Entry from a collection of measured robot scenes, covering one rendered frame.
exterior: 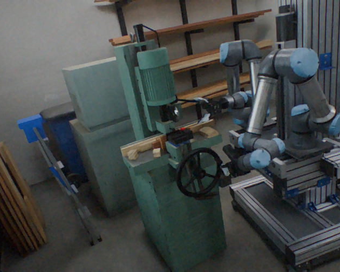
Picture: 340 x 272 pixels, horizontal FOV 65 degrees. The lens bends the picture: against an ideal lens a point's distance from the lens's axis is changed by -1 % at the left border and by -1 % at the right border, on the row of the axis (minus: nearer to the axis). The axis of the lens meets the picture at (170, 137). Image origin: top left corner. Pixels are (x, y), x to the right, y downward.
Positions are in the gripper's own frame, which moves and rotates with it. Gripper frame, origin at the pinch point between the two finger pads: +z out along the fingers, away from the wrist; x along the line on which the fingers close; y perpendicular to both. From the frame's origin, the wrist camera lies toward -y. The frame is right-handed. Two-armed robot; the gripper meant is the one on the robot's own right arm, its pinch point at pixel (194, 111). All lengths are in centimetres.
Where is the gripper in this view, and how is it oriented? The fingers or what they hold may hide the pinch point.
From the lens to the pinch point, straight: 158.1
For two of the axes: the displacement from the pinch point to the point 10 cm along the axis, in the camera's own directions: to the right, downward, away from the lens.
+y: 4.3, 2.1, -8.8
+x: 1.9, 9.3, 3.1
